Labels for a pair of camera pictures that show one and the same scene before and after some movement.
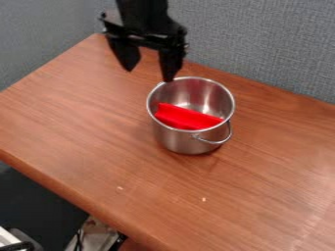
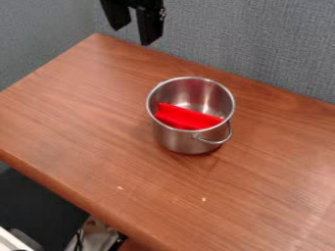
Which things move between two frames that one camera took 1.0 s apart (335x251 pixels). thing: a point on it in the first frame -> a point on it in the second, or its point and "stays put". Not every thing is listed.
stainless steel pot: (199, 94) stays put
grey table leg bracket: (96, 236) stays put
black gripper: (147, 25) -> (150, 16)
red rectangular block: (182, 118) stays put
